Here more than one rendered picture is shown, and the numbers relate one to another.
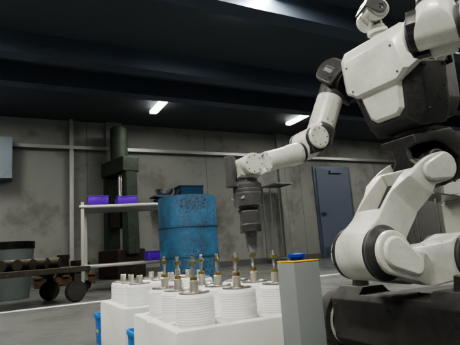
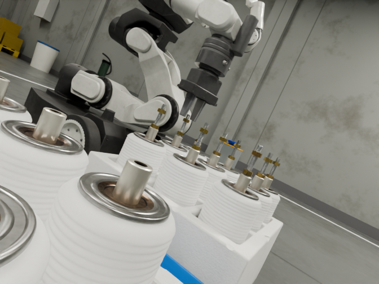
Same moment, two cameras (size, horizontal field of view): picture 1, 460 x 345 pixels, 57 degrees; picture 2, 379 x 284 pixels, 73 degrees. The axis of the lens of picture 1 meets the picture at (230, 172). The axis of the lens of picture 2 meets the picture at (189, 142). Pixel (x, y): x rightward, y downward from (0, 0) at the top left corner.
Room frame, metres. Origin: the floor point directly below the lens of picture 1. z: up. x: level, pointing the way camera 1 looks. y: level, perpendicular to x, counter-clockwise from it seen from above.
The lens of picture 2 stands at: (1.66, 0.53, 0.33)
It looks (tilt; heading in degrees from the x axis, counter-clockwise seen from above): 4 degrees down; 235
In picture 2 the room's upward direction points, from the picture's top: 25 degrees clockwise
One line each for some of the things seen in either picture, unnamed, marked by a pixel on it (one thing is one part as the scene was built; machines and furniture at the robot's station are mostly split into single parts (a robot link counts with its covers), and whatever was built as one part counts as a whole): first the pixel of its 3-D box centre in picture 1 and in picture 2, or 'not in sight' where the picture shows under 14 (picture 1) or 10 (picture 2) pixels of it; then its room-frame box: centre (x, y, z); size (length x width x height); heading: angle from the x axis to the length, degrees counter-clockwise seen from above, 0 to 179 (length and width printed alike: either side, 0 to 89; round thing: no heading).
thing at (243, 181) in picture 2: (164, 283); (242, 183); (1.29, 0.21, 0.26); 0.02 x 0.02 x 0.03
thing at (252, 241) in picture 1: (252, 242); (198, 110); (1.27, -0.05, 0.37); 0.03 x 0.02 x 0.06; 94
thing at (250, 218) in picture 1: (248, 212); (207, 76); (1.29, -0.05, 0.46); 0.13 x 0.10 x 0.12; 4
